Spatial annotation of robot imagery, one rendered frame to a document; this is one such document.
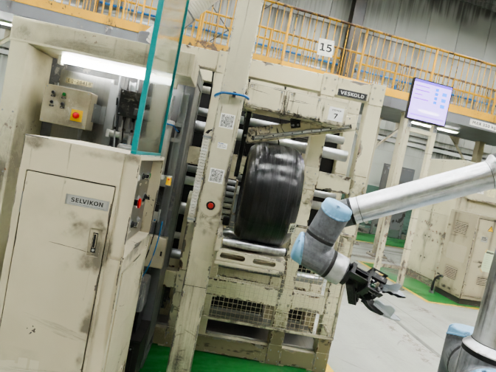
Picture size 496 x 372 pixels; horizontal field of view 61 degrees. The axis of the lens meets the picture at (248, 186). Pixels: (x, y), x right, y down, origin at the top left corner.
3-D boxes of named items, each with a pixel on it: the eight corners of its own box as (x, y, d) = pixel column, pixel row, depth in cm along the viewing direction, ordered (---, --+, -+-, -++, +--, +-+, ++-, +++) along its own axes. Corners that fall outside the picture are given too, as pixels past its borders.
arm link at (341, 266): (319, 282, 127) (328, 257, 133) (333, 290, 127) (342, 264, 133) (331, 271, 120) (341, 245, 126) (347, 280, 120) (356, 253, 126)
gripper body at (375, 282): (384, 297, 120) (348, 277, 120) (370, 306, 126) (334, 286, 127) (390, 275, 124) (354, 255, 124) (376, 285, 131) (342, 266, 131)
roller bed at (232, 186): (198, 221, 260) (207, 174, 258) (199, 218, 274) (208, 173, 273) (229, 227, 261) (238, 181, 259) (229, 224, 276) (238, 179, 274)
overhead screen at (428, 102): (406, 117, 559) (415, 77, 556) (404, 117, 564) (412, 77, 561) (444, 127, 571) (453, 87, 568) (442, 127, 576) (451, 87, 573)
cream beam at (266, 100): (244, 106, 243) (249, 81, 242) (242, 111, 268) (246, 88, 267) (345, 127, 247) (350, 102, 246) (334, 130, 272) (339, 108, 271)
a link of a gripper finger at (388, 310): (404, 322, 119) (379, 298, 121) (393, 328, 124) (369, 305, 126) (409, 315, 121) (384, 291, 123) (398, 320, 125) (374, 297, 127)
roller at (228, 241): (219, 245, 214) (221, 236, 214) (219, 243, 218) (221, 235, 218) (286, 257, 216) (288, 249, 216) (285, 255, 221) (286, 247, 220)
